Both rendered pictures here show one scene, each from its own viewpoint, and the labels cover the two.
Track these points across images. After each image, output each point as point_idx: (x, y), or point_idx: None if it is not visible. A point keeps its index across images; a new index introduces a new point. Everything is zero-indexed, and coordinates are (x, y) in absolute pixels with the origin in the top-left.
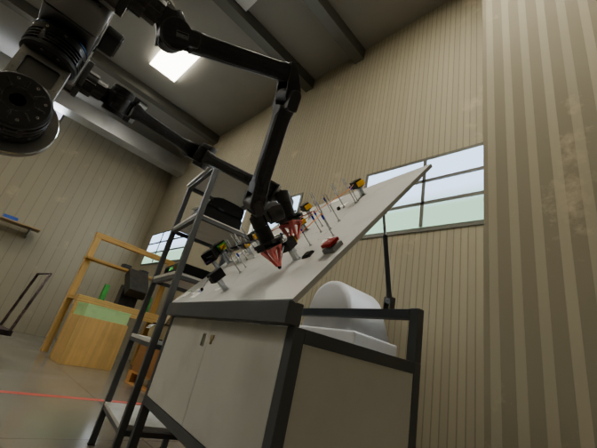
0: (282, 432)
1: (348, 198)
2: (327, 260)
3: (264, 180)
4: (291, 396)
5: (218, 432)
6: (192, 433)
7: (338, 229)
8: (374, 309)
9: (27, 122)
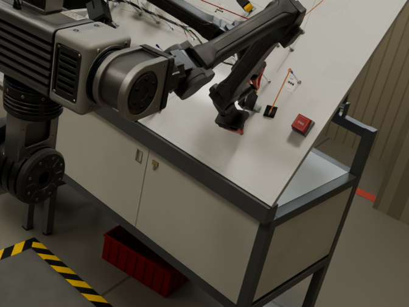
0: (258, 279)
1: None
2: (299, 149)
3: (240, 88)
4: (265, 259)
5: (190, 255)
6: (154, 240)
7: (305, 67)
8: None
9: (55, 187)
